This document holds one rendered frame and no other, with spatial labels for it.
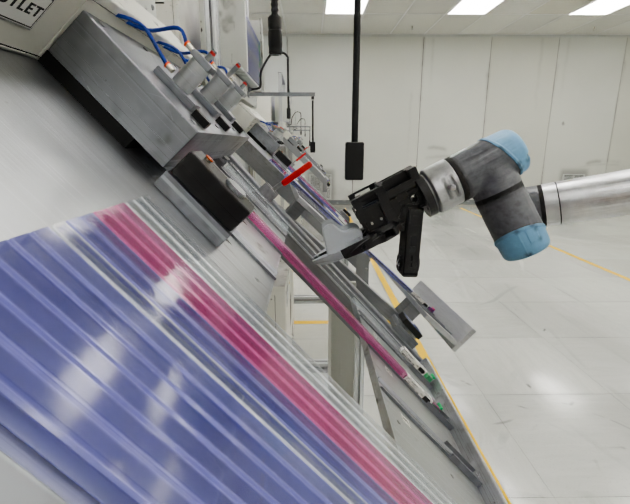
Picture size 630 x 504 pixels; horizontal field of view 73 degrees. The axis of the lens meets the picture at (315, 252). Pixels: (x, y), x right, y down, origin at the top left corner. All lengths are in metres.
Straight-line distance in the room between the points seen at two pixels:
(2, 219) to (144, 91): 0.22
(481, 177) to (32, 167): 0.57
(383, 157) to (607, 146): 4.19
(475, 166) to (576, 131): 8.87
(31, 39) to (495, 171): 0.58
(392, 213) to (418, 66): 7.87
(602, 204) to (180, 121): 0.67
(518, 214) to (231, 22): 1.27
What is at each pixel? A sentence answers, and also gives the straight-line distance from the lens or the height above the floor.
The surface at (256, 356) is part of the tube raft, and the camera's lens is 0.29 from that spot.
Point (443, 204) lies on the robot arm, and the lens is 0.69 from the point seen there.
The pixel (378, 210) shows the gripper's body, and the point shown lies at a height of 1.04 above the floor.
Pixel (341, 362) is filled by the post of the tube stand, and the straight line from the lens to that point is 1.11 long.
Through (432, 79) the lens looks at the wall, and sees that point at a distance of 8.54.
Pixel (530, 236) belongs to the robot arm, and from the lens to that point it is 0.71.
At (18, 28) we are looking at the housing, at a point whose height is 1.22.
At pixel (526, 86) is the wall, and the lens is 9.12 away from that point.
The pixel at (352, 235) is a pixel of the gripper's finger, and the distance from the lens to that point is 0.67.
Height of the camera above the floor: 1.14
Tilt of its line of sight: 14 degrees down
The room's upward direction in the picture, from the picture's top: straight up
